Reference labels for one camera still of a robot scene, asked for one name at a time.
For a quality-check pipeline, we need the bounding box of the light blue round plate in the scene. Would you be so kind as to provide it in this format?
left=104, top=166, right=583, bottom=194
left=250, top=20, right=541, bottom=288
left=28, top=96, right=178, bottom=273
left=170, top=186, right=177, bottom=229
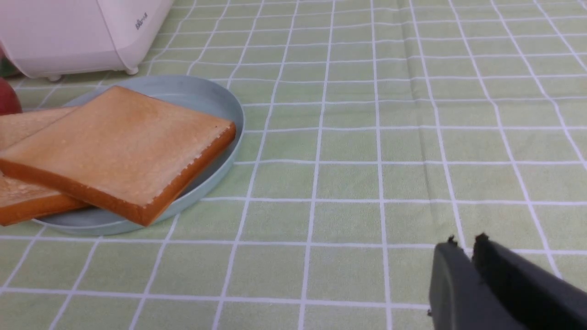
left=33, top=75, right=245, bottom=237

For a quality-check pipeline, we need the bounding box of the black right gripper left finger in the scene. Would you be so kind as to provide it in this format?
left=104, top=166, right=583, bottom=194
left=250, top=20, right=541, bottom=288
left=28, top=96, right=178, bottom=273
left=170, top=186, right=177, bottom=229
left=428, top=236, right=526, bottom=330

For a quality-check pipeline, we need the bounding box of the white toaster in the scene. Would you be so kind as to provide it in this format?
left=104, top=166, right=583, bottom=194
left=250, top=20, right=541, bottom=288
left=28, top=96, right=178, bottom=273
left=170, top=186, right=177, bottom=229
left=0, top=0, right=173, bottom=81

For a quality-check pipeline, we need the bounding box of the green checkered tablecloth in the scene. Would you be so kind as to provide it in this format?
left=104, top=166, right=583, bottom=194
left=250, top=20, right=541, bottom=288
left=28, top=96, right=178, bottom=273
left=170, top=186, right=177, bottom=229
left=1, top=0, right=586, bottom=330

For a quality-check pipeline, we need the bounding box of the toast slice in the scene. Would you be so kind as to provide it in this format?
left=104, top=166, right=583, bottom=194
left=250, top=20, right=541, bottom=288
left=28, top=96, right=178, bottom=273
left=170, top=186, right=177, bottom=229
left=0, top=107, right=88, bottom=226
left=1, top=86, right=236, bottom=227

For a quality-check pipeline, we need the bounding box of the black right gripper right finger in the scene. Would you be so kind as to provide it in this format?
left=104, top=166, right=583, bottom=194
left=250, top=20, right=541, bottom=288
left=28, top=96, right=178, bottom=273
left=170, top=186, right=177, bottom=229
left=472, top=233, right=587, bottom=330

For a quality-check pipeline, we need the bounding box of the red apple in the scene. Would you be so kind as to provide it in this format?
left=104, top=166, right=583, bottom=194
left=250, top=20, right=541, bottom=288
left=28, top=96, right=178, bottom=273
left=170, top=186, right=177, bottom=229
left=0, top=77, right=22, bottom=116

